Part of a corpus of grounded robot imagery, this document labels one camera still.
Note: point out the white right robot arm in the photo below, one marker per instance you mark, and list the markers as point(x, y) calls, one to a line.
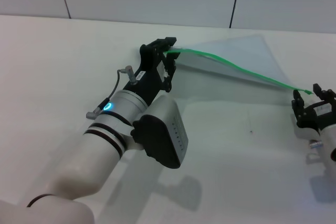
point(328, 134)

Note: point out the clear green-zip document bag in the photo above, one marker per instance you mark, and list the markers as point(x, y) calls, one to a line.
point(236, 56)

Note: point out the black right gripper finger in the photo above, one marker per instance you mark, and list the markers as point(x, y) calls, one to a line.
point(298, 106)
point(325, 95)

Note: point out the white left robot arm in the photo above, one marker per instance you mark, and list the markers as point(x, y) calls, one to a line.
point(89, 161)

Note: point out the green zipper slider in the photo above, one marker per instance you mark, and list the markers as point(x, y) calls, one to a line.
point(308, 92)

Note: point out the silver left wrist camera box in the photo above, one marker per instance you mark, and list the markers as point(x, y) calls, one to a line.
point(157, 140)

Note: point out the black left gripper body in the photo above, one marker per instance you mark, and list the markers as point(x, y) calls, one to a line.
point(149, 79)

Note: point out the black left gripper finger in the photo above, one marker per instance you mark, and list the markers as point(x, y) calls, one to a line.
point(170, 69)
point(164, 44)

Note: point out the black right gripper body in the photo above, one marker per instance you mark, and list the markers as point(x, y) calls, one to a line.
point(323, 117)

